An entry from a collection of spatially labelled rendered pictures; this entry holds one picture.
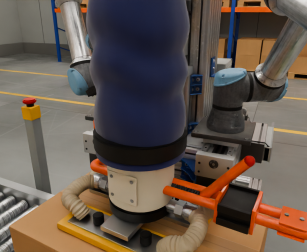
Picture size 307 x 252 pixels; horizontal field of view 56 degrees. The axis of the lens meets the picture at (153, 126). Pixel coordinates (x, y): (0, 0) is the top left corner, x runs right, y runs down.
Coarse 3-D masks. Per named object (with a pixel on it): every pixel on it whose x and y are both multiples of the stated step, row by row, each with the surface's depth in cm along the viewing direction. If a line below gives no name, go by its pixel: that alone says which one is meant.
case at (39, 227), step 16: (48, 208) 84; (64, 208) 84; (16, 224) 77; (32, 224) 77; (48, 224) 77; (144, 224) 77; (160, 224) 77; (176, 224) 77; (208, 224) 77; (256, 224) 77; (16, 240) 77; (32, 240) 73; (48, 240) 72; (64, 240) 72; (80, 240) 72; (208, 240) 72; (224, 240) 72; (240, 240) 72; (256, 240) 72
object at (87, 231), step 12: (72, 216) 77; (84, 216) 77; (96, 216) 73; (108, 216) 77; (60, 228) 75; (72, 228) 73; (84, 228) 72; (96, 228) 72; (144, 228) 73; (84, 240) 72; (96, 240) 69; (108, 240) 69; (120, 240) 69; (132, 240) 69; (144, 240) 66; (156, 240) 69
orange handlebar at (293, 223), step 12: (96, 168) 78; (180, 180) 72; (168, 192) 68; (180, 192) 67; (216, 192) 67; (204, 204) 64; (264, 204) 63; (264, 216) 59; (276, 216) 61; (288, 216) 58; (300, 216) 58; (276, 228) 58; (288, 228) 57; (300, 228) 55; (300, 240) 56
